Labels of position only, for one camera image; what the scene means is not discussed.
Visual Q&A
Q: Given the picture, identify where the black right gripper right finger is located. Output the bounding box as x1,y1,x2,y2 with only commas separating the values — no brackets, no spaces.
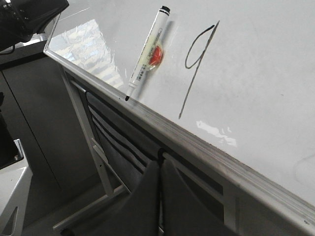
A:
161,160,236,236

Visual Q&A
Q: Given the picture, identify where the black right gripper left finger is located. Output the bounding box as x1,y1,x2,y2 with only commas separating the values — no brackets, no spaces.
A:
60,161,160,236

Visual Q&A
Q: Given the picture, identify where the red round magnet with tape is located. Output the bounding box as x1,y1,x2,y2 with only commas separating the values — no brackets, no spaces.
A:
146,40,163,71

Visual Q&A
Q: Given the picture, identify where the white whiteboard marker pen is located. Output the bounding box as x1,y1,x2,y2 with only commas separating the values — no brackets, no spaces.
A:
125,5,170,101

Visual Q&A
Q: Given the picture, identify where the aluminium whiteboard tray ledge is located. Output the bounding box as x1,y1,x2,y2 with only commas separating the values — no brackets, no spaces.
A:
44,49,315,236

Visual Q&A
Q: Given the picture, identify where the white whiteboard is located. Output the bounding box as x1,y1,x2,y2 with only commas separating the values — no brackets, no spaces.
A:
47,0,315,205

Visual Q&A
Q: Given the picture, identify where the grey metal whiteboard stand frame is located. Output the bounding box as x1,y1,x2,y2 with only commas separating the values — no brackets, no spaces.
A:
63,72,227,236

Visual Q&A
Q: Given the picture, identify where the black camera on mount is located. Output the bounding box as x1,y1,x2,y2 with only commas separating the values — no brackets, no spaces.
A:
0,0,69,51

